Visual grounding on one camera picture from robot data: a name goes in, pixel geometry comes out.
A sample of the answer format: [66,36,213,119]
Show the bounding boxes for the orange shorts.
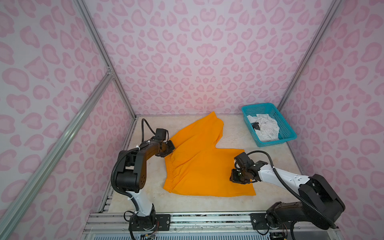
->
[164,113,256,197]

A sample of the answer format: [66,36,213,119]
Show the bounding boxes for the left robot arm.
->
[111,140,175,232]

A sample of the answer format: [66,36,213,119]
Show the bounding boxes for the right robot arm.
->
[230,160,346,230]

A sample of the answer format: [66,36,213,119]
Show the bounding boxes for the teal plastic laundry basket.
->
[242,103,297,148]

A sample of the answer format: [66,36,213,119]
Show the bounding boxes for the white patterned garment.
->
[247,114,280,142]

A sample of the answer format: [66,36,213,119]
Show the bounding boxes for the black small garment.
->
[252,122,260,131]

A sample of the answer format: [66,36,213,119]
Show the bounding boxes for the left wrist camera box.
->
[153,128,168,142]

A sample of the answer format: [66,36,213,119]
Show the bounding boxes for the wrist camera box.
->
[153,128,168,142]
[234,152,255,171]

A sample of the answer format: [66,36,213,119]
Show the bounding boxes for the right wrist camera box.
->
[234,152,255,171]

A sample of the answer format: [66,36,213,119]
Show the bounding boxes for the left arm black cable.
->
[110,118,157,240]

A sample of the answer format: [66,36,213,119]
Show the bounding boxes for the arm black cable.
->
[110,118,157,240]
[235,149,337,229]

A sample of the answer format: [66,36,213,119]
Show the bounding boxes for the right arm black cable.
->
[235,149,337,229]

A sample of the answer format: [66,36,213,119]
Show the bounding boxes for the aluminium diagonal frame bar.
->
[1,72,114,240]

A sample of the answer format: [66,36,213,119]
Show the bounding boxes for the aluminium frame post left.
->
[73,0,137,120]

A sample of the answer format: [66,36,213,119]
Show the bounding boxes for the aluminium frame post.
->
[277,0,344,112]
[73,0,137,120]

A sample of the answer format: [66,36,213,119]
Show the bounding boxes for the aluminium frame post right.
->
[277,0,344,112]

